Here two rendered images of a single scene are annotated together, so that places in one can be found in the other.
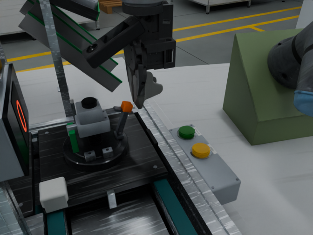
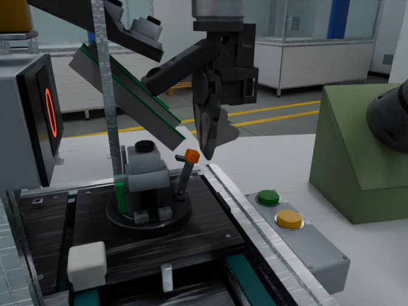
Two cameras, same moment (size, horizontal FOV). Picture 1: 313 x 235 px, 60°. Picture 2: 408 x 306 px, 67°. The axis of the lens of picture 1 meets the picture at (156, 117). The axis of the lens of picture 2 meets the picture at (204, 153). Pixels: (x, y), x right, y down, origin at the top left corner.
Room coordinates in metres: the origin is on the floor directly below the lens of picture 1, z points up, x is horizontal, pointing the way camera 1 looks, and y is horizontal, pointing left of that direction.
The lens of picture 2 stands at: (0.02, 0.02, 1.27)
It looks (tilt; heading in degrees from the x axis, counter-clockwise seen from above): 23 degrees down; 3
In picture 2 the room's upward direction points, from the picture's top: straight up
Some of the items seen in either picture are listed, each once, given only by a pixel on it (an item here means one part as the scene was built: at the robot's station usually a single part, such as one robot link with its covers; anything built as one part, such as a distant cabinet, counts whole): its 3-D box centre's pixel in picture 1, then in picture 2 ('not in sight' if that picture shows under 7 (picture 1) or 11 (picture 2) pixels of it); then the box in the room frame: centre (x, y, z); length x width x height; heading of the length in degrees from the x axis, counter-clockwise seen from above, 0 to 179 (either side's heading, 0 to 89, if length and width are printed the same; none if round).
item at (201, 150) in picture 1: (200, 151); (289, 220); (0.45, -0.10, 0.96); 0.04 x 0.04 x 0.02
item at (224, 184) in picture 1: (199, 161); (286, 235); (0.45, -0.10, 0.93); 0.21 x 0.07 x 0.06; 22
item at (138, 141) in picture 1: (97, 151); (150, 217); (0.45, 0.13, 0.96); 0.24 x 0.24 x 0.02; 22
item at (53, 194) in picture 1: (54, 194); (88, 266); (0.33, 0.19, 0.97); 0.05 x 0.05 x 0.04; 22
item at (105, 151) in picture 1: (107, 152); (164, 214); (0.41, 0.10, 1.00); 0.02 x 0.01 x 0.02; 112
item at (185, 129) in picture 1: (186, 133); (268, 199); (0.52, -0.07, 0.96); 0.04 x 0.04 x 0.02
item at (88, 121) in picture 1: (86, 116); (139, 164); (0.45, 0.14, 1.06); 0.08 x 0.04 x 0.07; 112
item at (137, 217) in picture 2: (90, 156); (141, 217); (0.40, 0.13, 1.00); 0.02 x 0.01 x 0.02; 112
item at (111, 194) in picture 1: (111, 198); (166, 277); (0.34, 0.09, 0.95); 0.01 x 0.01 x 0.04; 22
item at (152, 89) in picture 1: (149, 91); (221, 135); (0.48, 0.02, 1.10); 0.06 x 0.03 x 0.09; 112
